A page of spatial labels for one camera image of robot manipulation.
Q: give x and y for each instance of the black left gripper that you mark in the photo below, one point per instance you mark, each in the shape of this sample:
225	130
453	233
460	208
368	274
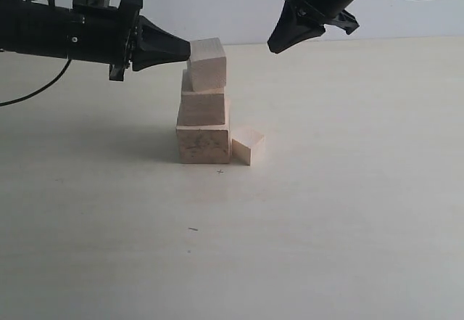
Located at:
104	34

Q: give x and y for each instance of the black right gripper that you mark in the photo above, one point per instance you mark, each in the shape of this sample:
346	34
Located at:
301	20

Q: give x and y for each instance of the small wooden cube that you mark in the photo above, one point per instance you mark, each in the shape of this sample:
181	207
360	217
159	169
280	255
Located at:
207	65

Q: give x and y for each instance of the medium wooden cube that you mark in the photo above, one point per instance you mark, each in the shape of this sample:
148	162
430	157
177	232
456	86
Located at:
204	108

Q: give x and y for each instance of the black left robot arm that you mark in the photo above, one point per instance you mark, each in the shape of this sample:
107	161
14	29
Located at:
41	30

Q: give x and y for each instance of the smallest wooden cube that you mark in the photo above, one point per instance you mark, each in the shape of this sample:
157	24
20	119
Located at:
248	145

